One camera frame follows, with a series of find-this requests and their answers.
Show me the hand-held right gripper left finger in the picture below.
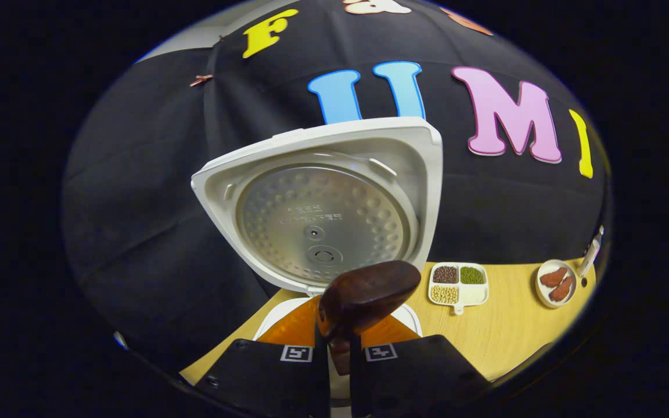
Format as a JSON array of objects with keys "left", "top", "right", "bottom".
[{"left": 195, "top": 296, "right": 330, "bottom": 418}]

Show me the red-brown sausage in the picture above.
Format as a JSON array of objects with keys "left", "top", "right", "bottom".
[
  {"left": 540, "top": 267, "right": 569, "bottom": 288},
  {"left": 548, "top": 276, "right": 574, "bottom": 302}
]

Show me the brown wooden spoon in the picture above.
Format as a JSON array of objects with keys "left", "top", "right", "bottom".
[{"left": 317, "top": 261, "right": 422, "bottom": 375}]

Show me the white rice cooker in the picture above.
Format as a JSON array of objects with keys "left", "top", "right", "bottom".
[{"left": 190, "top": 117, "right": 444, "bottom": 407}]

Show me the clear bottle with pink label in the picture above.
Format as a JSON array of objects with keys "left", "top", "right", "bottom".
[{"left": 578, "top": 225, "right": 605, "bottom": 278}]

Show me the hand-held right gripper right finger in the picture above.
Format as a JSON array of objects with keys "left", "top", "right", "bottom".
[{"left": 350, "top": 313, "right": 492, "bottom": 418}]

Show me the white divided grain dish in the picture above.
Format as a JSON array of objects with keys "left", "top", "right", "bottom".
[{"left": 428, "top": 262, "right": 490, "bottom": 315}]

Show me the white round plate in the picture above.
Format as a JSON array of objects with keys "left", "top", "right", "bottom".
[{"left": 535, "top": 259, "right": 578, "bottom": 309}]

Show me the black backdrop cloth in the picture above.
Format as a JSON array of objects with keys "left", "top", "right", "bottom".
[{"left": 62, "top": 0, "right": 611, "bottom": 372}]

